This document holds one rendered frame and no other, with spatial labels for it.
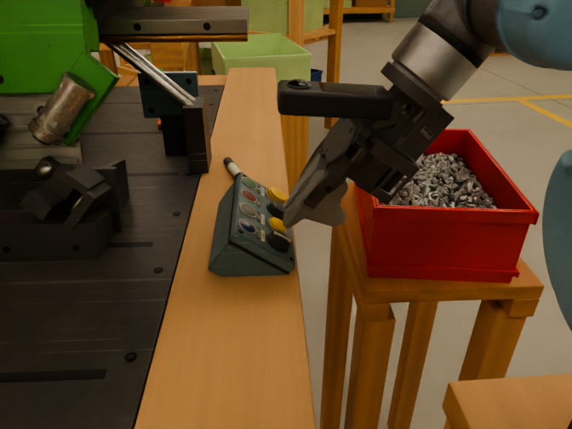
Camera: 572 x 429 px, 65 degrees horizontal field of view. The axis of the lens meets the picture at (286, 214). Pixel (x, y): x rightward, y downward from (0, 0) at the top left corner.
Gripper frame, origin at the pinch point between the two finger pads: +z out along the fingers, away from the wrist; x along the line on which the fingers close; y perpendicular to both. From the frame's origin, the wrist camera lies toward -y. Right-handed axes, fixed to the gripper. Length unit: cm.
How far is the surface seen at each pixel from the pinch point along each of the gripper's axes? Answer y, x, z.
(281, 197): 0.3, 5.8, 1.0
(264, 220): -1.7, -0.1, 2.0
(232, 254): -4.2, -5.8, 4.5
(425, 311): 54, 31, 18
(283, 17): 15, 266, 4
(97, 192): -19.3, 1.3, 10.2
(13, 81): -32.9, 7.2, 5.9
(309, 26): 35, 282, -1
